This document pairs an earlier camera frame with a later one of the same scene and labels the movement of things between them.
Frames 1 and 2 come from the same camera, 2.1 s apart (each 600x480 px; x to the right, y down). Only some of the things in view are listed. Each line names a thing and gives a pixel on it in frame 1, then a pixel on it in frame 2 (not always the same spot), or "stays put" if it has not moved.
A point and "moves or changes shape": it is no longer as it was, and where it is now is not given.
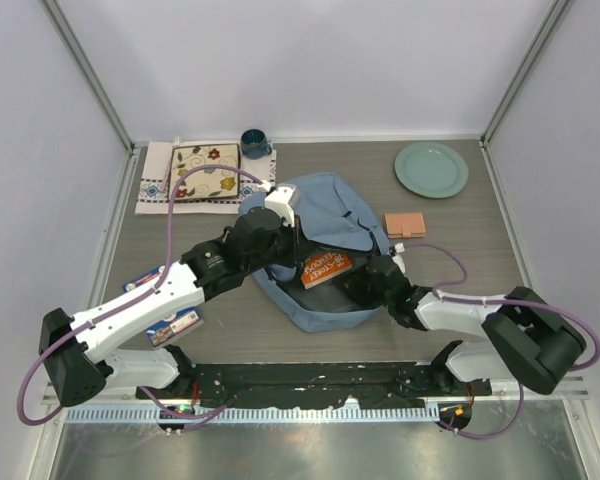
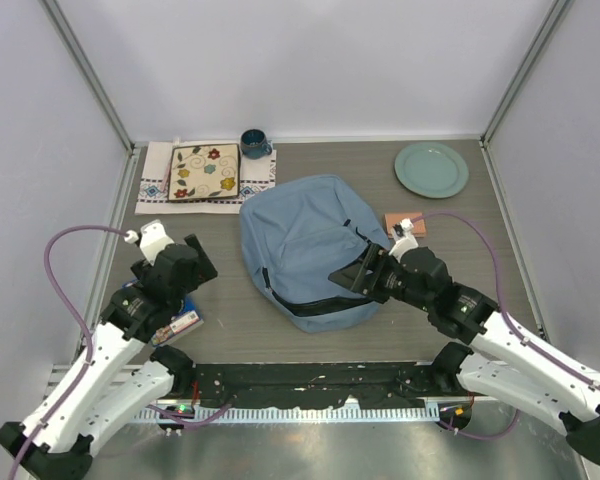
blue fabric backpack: x=330 y=215 moves or changes shape
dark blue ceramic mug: x=254 y=144 stays put
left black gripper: x=295 y=236 -> x=204 y=270
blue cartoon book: x=178 y=325 stays put
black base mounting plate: x=388 y=385 stays put
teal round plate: x=431 y=170 stays put
